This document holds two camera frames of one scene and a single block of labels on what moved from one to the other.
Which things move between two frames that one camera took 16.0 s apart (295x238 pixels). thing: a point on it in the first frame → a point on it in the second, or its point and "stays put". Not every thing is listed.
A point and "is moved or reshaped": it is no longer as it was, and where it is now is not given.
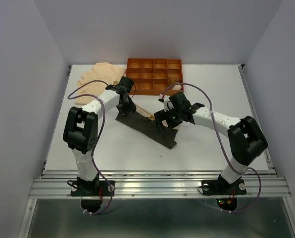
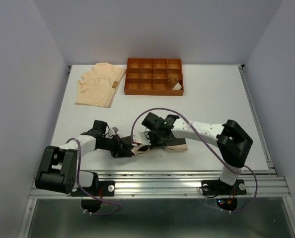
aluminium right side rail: (266, 150) stays put
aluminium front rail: (160, 183) stays put
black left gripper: (131, 107) → (115, 142)
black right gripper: (161, 115) → (153, 144)
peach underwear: (110, 74) stays put
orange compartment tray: (150, 75) stays put
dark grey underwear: (142, 124) is moved or reshaped
